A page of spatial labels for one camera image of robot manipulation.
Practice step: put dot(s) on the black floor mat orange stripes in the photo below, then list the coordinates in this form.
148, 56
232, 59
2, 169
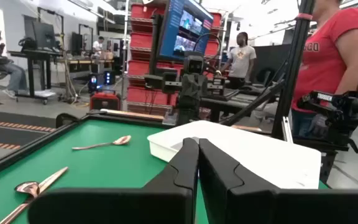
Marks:
11, 137

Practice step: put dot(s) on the black partition panel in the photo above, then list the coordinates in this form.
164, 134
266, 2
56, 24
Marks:
269, 59

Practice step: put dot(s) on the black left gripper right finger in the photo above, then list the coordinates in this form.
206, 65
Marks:
259, 208

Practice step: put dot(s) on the dark desktop monitor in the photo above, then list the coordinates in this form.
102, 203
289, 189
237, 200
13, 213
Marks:
77, 42
43, 35

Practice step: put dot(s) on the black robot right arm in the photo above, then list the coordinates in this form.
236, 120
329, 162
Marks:
188, 113

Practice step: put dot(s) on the black diagonal brace bar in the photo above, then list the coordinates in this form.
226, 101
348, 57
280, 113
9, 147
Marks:
253, 102

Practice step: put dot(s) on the large monitor blue screen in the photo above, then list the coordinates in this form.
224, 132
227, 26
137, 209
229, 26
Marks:
182, 28

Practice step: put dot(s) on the black computer blue lights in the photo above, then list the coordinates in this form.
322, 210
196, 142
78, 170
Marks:
93, 81

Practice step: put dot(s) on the black monitor stand post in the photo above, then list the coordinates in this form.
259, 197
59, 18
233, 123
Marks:
155, 46

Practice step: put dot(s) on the white vertical pole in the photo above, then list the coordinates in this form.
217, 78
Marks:
125, 46

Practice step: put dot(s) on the person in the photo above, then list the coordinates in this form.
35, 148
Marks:
14, 76
328, 62
241, 59
97, 46

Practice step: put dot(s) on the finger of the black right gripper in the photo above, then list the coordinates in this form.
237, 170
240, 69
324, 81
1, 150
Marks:
200, 88
186, 88

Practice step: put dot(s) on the red black tool box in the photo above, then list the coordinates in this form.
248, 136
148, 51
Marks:
104, 102

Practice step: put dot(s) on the white plastic cutlery tray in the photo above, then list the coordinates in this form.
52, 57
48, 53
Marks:
244, 149

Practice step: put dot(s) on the black desk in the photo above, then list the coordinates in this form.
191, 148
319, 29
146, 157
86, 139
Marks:
225, 104
31, 74

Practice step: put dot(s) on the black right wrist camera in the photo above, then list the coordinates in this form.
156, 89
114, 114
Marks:
194, 64

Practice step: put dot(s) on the black stand pole pink tape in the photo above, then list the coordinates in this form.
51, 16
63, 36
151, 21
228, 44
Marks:
290, 77

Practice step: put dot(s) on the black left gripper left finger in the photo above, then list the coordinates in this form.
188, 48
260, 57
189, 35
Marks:
166, 205

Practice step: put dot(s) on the wooden workbench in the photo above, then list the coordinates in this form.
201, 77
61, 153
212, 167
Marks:
79, 61

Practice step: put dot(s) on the red bin storage rack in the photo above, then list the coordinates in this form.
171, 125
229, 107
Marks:
141, 68

